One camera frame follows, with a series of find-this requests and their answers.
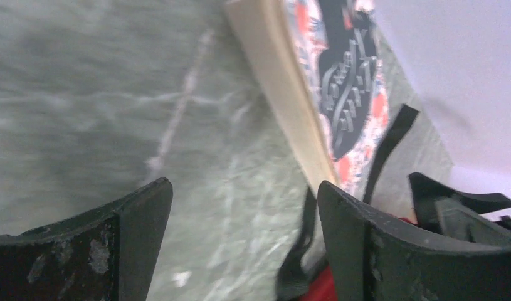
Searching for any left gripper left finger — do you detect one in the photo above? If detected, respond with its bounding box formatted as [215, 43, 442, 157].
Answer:
[0, 177, 173, 300]

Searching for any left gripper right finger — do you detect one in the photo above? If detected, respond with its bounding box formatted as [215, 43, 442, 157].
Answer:
[318, 181, 511, 300]

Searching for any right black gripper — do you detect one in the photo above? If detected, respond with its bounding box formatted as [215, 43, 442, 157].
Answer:
[409, 172, 511, 245]

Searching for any red backpack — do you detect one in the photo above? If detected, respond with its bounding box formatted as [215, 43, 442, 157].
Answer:
[275, 105, 419, 300]

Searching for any floral cover book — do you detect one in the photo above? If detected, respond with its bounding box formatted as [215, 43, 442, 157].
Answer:
[224, 1, 390, 194]

